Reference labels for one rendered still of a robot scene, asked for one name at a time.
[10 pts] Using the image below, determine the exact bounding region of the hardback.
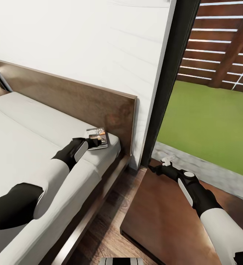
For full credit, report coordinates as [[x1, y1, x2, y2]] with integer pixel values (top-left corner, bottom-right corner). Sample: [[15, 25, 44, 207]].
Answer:
[[86, 127, 108, 151]]

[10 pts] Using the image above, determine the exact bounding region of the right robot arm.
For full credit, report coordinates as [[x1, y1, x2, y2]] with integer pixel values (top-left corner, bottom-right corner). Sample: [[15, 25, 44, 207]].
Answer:
[[148, 155, 243, 265]]

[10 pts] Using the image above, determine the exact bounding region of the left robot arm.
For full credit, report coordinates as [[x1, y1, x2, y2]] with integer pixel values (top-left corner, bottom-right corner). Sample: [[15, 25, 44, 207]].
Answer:
[[0, 131, 102, 253]]

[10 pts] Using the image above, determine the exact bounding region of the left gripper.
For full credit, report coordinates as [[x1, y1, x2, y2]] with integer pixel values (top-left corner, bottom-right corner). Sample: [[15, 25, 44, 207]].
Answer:
[[87, 138, 102, 149]]

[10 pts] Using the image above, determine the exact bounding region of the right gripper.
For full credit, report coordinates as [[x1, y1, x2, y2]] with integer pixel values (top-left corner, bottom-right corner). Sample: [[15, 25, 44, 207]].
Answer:
[[148, 162, 175, 178]]

